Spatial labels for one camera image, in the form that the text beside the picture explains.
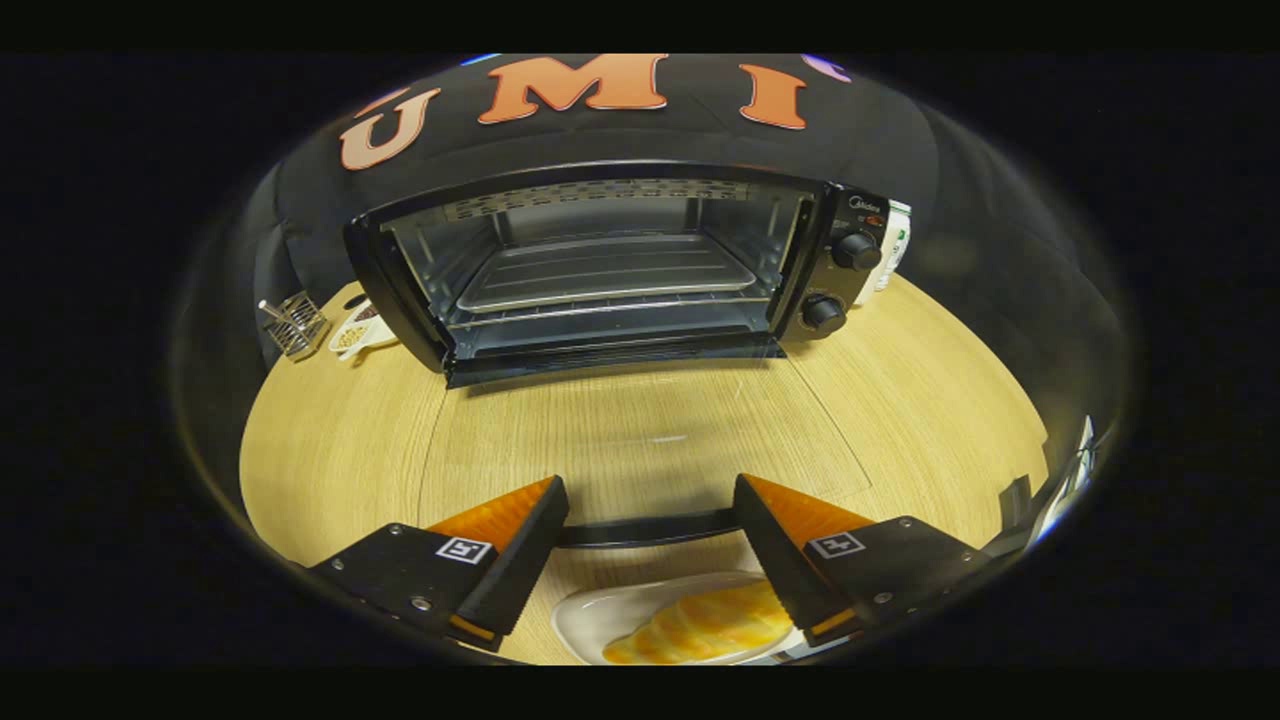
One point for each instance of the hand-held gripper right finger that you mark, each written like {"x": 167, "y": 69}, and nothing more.
{"x": 775, "y": 550}

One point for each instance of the small white green-label bottle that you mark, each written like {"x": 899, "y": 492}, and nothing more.
{"x": 897, "y": 245}

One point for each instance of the black toaster oven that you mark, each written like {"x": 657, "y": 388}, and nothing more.
{"x": 815, "y": 250}

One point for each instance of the yellow croissant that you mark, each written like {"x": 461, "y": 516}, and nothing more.
{"x": 700, "y": 625}

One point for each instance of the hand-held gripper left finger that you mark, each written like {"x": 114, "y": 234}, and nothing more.
{"x": 515, "y": 560}

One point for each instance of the metal baking tray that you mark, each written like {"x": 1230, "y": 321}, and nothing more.
{"x": 600, "y": 270}

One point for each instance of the white oval plate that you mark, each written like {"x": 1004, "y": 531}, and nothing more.
{"x": 590, "y": 620}

